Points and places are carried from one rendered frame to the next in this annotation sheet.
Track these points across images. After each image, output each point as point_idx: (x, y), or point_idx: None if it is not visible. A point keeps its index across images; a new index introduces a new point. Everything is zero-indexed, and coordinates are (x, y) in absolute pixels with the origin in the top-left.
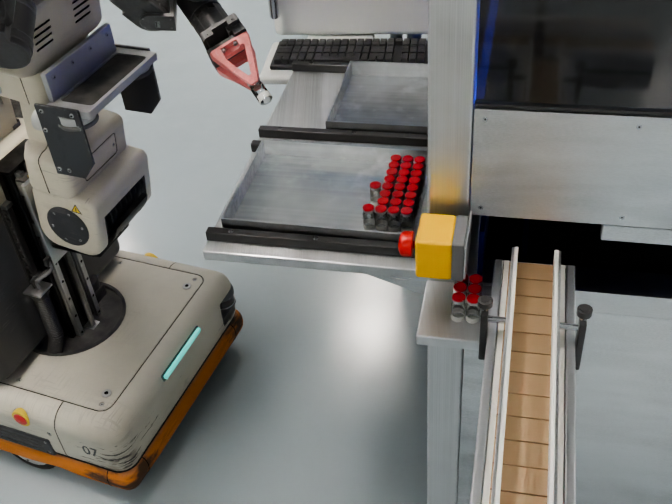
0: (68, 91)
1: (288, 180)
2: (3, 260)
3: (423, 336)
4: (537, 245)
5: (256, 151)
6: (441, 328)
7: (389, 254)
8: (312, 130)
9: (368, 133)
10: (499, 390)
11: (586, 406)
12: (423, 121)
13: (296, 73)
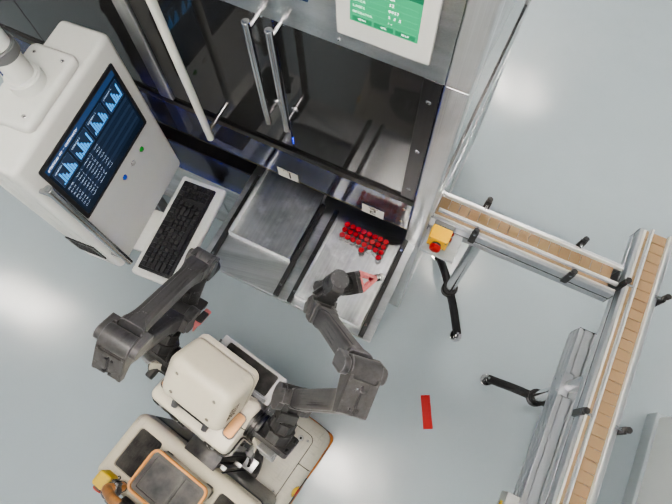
0: (255, 391)
1: None
2: (241, 479)
3: (453, 259)
4: None
5: (305, 300)
6: (451, 251)
7: (400, 258)
8: (289, 268)
9: (304, 241)
10: (502, 241)
11: None
12: (297, 212)
13: None
